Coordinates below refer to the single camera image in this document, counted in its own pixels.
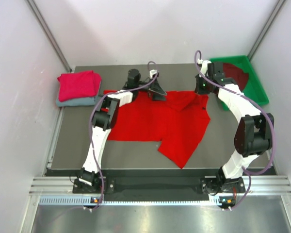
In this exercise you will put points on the folded grey-blue t-shirt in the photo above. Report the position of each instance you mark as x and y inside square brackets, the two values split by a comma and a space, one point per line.
[87, 101]

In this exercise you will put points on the left corner aluminium post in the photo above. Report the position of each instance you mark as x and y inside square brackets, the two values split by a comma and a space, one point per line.
[47, 32]

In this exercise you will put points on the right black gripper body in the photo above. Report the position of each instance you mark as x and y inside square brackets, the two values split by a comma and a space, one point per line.
[203, 85]

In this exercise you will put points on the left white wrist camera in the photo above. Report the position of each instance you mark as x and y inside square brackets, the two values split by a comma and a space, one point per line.
[153, 73]

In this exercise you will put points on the bright red t-shirt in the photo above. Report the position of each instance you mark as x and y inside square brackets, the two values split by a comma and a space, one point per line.
[178, 123]

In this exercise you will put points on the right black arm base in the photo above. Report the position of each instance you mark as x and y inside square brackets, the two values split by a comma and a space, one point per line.
[213, 185]

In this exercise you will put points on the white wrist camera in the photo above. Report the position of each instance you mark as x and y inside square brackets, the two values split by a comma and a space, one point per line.
[203, 64]
[153, 73]

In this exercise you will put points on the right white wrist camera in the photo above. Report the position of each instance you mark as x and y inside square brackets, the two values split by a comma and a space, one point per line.
[203, 64]

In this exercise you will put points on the dark red t-shirt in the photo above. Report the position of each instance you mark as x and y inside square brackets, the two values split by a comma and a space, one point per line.
[241, 78]

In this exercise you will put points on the right corner aluminium post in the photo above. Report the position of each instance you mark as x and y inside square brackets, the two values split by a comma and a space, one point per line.
[279, 5]

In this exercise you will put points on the folded pink t-shirt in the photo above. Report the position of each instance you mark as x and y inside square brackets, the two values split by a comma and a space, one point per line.
[85, 84]

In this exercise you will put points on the aluminium frame rail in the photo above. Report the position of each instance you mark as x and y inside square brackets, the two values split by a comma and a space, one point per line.
[265, 185]

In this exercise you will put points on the slotted cable duct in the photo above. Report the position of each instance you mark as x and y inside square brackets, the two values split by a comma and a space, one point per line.
[91, 201]

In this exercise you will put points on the corner aluminium post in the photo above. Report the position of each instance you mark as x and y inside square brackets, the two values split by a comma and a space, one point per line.
[47, 32]
[279, 5]

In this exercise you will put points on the green plastic bin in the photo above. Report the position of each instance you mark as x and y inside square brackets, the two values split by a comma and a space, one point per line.
[254, 89]

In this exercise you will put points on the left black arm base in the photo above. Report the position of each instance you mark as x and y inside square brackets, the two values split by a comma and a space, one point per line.
[81, 186]

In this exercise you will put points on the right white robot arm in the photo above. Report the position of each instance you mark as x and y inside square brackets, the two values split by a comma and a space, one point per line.
[253, 136]

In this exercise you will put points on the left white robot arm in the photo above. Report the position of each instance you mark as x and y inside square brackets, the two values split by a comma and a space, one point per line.
[103, 119]

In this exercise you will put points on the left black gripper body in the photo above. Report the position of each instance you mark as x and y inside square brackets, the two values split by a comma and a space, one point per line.
[150, 91]

